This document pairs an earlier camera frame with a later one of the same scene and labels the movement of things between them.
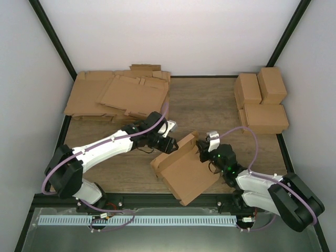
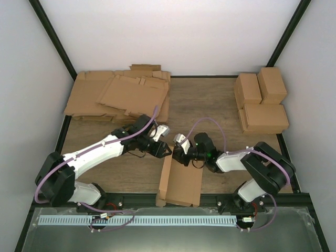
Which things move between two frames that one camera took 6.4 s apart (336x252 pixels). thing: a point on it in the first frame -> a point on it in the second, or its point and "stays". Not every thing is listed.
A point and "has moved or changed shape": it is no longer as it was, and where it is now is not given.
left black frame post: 54,38 stays
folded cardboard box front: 265,118 stays
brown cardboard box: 181,170 has moved or changed shape
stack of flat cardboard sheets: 123,96 stays
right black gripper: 203,153 -> 180,154
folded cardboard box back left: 247,90 stays
